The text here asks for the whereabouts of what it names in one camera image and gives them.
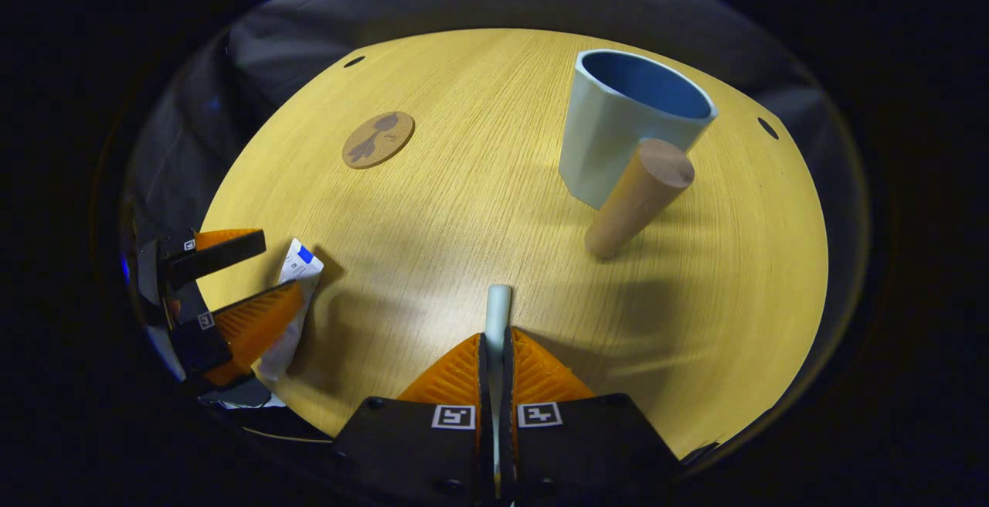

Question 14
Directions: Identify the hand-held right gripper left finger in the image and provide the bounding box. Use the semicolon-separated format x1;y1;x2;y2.
332;333;489;504

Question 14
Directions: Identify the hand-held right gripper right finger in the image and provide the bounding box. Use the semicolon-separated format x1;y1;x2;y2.
502;327;685;504

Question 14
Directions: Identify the white toothpaste tube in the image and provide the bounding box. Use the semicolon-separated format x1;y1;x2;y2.
255;238;325;383

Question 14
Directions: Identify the white toothbrush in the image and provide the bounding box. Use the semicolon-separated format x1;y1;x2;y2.
484;284;514;496

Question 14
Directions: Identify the round brown coaster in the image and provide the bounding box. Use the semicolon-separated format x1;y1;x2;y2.
342;111;416;170

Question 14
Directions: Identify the pale blue cup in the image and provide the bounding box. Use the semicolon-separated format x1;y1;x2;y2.
558;49;719;260

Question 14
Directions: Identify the wooden desktop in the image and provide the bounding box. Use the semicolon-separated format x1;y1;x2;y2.
197;28;829;461

